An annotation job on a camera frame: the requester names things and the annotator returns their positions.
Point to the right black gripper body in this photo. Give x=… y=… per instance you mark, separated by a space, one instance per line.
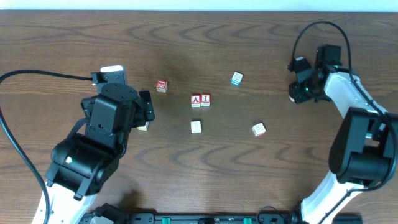
x=298 y=90

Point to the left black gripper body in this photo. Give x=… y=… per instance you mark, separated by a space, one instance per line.
x=146 y=106

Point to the red letter A block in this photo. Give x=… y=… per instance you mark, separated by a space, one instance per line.
x=195 y=101

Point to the red letter I block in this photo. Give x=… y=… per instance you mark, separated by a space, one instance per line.
x=205 y=99

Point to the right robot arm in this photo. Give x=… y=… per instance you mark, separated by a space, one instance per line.
x=364 y=150

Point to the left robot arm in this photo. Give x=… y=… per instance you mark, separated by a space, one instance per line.
x=91 y=152

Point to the red picture block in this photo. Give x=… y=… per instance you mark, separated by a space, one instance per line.
x=161 y=86

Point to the yellow-edged picture block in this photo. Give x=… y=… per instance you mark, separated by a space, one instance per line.
x=144 y=127

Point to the plain white centre block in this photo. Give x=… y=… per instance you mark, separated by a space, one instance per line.
x=195 y=127

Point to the white block red side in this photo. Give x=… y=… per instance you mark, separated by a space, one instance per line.
x=258 y=129

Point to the blue and white block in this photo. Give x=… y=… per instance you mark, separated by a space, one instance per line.
x=236 y=78

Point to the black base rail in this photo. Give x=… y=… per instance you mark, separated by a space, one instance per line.
x=111 y=214

